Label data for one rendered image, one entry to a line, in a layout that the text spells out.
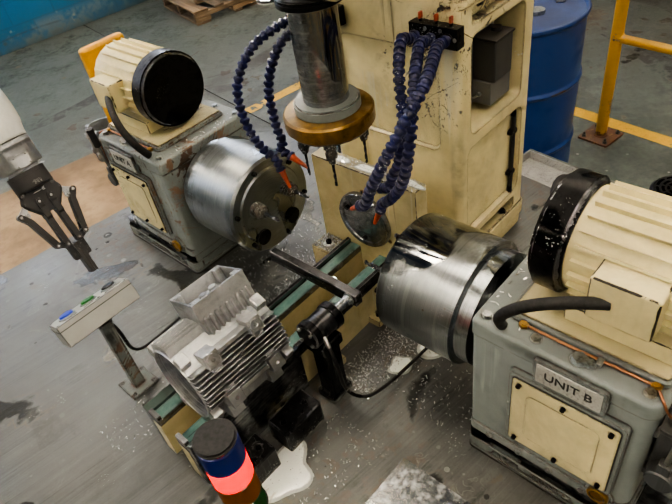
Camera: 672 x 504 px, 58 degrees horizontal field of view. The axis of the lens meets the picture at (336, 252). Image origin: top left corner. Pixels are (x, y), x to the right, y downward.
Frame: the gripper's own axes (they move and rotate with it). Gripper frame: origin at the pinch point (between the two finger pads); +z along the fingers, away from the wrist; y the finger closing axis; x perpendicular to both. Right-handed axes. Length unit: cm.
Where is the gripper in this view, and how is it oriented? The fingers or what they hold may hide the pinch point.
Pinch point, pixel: (84, 256)
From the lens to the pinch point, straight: 136.2
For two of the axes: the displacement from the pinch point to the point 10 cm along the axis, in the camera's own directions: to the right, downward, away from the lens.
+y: 6.7, -5.6, 4.9
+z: 4.5, 8.3, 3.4
